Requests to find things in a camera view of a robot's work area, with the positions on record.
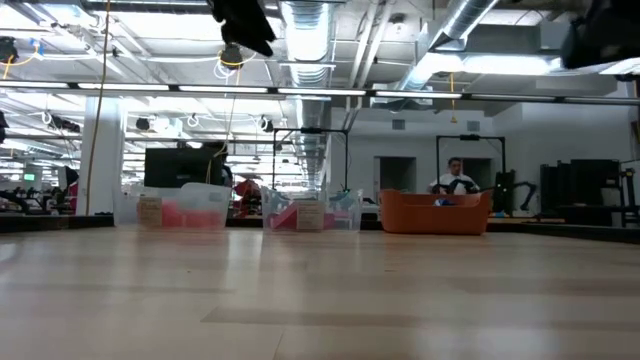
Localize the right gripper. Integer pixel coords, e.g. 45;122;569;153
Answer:
560;24;640;70

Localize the black ceiling device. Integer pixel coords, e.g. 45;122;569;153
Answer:
220;47;245;70

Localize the long light bar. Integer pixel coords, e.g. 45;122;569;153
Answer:
0;82;640;106

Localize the black cabinet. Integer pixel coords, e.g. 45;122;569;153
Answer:
539;158;621;207

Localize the black monitor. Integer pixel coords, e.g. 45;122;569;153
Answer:
144;147;224;189

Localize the black rack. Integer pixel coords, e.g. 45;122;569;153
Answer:
619;167;640;227

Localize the red bag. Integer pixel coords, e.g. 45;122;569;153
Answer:
233;179;262;217

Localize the clear plastic bin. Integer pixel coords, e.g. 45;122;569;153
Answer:
113;182;232;230
261;187;364;232

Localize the white square pillar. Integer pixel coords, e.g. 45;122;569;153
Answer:
77;97;126;216

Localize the person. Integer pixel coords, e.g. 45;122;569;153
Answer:
429;157;481;195

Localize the orange plastic bin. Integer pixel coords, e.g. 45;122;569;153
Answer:
379;189;493;236

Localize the silver ventilation duct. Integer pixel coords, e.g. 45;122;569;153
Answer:
278;0;335;134
399;0;501;91

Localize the black frame stand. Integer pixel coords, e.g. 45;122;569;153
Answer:
436;134;507;196
272;127;350;191

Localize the short yellow hanging cord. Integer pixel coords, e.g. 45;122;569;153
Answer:
448;72;459;125

